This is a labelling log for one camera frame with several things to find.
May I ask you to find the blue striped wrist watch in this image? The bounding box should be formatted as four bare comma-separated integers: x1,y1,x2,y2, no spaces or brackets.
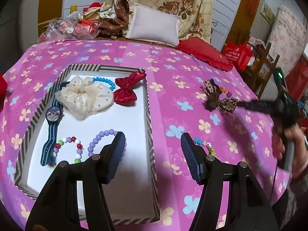
40,96,63,166

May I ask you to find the red shopping bag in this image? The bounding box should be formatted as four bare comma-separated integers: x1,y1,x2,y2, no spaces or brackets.
222,42,253,72

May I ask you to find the multicolour pom bead bracelet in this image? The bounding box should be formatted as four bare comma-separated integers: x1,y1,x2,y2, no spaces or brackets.
49,136,84,169

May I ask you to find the red satin bow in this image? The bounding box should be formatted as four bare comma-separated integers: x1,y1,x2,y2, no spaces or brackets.
113,71,146,105

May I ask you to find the green flower bead bracelet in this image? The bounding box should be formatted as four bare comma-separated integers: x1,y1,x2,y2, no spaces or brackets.
192,137,217,158

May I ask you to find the clear plastic bag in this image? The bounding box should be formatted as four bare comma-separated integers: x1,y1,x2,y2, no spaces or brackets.
38,11,99,43

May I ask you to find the red gift bag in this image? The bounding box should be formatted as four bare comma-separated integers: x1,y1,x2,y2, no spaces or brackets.
0,74,8,112

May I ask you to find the red fringed cushion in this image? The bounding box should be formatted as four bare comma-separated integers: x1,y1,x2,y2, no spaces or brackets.
177,37,233,71

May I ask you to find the leopard print brown bow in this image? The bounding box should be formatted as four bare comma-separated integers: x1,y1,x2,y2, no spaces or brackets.
202,79,239,114

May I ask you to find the cream lace scrunchie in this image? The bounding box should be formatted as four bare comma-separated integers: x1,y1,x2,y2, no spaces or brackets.
55,76,114,120

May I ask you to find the pink floral bed sheet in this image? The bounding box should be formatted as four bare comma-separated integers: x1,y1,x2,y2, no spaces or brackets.
1,40,289,230

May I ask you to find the white pillow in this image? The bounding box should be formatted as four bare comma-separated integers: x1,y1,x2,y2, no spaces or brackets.
125,3,180,47

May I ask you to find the wooden chair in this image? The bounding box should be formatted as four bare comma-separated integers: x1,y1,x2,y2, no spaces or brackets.
242,42,280,99

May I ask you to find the floral beige quilt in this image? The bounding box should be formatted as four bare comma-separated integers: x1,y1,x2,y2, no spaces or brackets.
105,0,215,44

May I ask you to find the brown patterned cloth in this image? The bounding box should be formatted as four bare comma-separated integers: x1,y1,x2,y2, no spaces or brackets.
99,0,130,36

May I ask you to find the striped white jewelry box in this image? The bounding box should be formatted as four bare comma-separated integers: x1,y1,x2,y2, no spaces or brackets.
14,64,160,225

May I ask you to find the blue bead bracelet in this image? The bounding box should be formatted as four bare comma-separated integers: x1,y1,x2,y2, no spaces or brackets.
92,76,116,91

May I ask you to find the person right hand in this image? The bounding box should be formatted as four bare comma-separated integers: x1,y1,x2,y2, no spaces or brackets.
272,123,307,179

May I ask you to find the purple bead bracelet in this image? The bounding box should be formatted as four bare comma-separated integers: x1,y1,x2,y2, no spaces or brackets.
87,128,127,158

